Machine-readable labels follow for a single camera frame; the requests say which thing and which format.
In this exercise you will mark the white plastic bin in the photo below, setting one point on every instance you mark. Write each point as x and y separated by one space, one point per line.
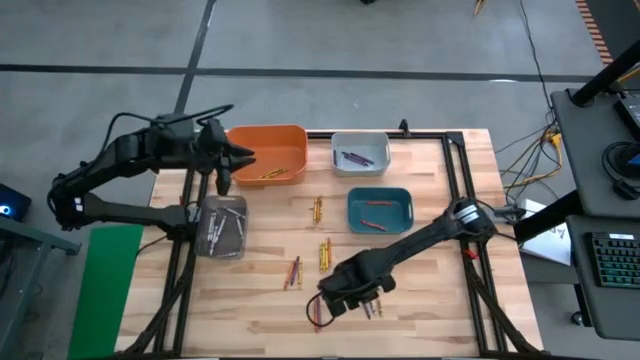
380 145

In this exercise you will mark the black desk beam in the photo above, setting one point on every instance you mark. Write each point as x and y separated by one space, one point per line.
545 220

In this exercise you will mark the clear grey plastic bin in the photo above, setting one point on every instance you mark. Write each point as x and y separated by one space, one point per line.
202 250

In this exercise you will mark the black desk caster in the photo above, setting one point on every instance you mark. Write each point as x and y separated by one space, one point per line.
577 318

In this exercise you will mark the black table clamp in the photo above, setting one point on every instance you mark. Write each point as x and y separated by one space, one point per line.
404 128

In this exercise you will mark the grey desk with pole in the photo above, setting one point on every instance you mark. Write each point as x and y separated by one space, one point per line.
585 150

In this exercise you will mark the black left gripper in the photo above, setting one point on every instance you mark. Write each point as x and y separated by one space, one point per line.
210 145

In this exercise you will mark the backlit black keyboard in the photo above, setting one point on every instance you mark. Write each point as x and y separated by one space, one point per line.
615 260

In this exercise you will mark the grey metal stand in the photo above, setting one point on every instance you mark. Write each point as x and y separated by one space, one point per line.
30 240

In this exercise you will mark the white crayon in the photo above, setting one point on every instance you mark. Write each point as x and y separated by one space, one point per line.
215 226
229 254
235 212
210 226
218 235
240 226

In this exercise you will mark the orange plastic bin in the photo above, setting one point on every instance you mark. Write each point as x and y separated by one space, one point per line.
265 150

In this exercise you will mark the black aluminium table frame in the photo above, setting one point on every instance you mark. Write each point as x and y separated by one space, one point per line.
430 135

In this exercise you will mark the red connector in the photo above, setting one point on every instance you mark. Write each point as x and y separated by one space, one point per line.
472 254

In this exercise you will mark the teal plastic bin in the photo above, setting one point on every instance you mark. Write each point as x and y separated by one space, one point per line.
395 215

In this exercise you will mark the red orange crayon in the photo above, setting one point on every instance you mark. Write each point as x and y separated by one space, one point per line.
329 252

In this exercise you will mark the white paper sheet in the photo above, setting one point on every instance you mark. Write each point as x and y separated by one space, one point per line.
550 245

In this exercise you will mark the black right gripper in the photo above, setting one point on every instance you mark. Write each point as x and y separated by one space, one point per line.
360 272

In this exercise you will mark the hazard-striped floor mat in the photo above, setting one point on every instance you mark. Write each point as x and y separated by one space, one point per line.
620 25

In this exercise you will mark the grey desk with keyboard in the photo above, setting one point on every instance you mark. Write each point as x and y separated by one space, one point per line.
580 300

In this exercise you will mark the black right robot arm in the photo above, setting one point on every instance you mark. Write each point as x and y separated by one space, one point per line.
425 237

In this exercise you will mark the black box with blue light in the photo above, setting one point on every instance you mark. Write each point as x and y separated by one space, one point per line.
15 200

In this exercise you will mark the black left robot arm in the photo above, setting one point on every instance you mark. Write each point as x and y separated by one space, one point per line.
125 150

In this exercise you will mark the black pole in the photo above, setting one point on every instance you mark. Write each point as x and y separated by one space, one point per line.
600 80

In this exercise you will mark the black headphones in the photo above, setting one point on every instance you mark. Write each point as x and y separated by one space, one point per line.
626 190

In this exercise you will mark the flat black device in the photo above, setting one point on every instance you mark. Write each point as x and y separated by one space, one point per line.
631 112

